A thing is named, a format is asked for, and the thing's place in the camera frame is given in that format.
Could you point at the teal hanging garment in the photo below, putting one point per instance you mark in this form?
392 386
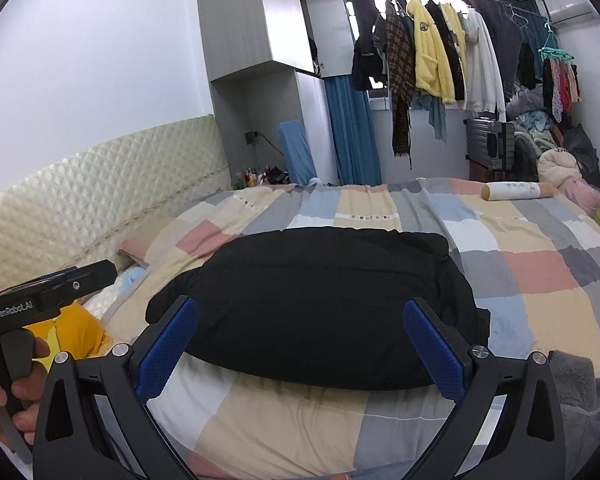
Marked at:
436 115

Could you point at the grey fleece blanket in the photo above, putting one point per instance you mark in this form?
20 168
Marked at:
580 410

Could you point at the yellow plush cloth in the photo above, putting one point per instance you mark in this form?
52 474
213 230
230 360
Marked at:
80 332

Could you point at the cream quilted headboard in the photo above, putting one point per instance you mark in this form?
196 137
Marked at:
105 185

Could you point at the cream cylindrical bolster pillow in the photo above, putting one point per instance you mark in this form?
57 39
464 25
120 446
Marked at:
517 191

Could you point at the pale yellow hanging jacket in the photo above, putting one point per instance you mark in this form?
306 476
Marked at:
457 30

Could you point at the dark grey hanging garment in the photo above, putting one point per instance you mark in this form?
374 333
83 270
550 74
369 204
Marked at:
505 35

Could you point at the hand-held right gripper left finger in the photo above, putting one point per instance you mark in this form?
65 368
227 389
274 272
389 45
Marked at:
165 355

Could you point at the grey wardrobe cabinet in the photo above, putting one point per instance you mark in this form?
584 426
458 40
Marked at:
245 10

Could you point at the black hanging jacket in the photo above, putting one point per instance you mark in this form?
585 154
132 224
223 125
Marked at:
365 35

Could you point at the colourful clothes on teal hanger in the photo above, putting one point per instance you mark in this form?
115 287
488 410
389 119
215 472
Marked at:
560 80

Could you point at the white hoodie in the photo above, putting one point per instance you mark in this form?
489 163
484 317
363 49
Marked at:
485 60

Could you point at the patchwork bed blanket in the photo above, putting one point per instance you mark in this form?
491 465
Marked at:
530 260

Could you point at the pile of clothes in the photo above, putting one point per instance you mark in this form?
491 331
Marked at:
535 130

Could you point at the brown patterned garment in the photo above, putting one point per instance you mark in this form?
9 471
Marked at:
400 60

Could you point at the white and blue pillow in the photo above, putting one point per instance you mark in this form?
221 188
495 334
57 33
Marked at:
117 290

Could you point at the black jacket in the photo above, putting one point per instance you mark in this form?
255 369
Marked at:
320 300
365 35

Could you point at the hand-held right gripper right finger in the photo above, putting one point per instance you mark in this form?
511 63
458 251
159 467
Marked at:
437 355

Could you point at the pink fluffy blanket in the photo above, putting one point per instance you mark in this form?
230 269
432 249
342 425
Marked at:
585 195

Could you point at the blue curtain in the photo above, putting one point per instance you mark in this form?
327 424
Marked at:
352 135

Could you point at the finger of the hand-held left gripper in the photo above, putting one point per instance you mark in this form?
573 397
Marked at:
87 280

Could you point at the grey ribbed suitcase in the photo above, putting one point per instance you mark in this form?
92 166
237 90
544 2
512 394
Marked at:
487 142

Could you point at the bedside clutter of bottles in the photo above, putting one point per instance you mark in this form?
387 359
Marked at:
257 177

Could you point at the cream fluffy blanket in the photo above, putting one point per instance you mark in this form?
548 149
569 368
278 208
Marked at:
557 167

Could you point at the white air conditioner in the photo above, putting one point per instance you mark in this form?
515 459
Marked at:
575 12

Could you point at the yellow hoodie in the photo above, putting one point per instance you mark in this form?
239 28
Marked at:
427 50

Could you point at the person's left hand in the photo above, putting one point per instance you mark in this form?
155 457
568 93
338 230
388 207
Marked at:
27 385

